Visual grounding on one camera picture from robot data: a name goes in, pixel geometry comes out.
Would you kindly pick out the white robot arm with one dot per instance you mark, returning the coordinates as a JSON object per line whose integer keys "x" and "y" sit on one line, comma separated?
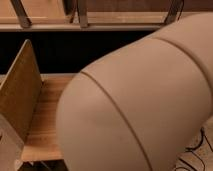
{"x": 137, "y": 108}

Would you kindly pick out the left wooden side panel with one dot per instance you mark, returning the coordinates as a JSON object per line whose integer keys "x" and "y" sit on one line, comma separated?
{"x": 19, "y": 93}

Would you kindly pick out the wooden shelf frame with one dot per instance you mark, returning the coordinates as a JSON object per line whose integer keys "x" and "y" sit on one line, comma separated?
{"x": 95, "y": 15}

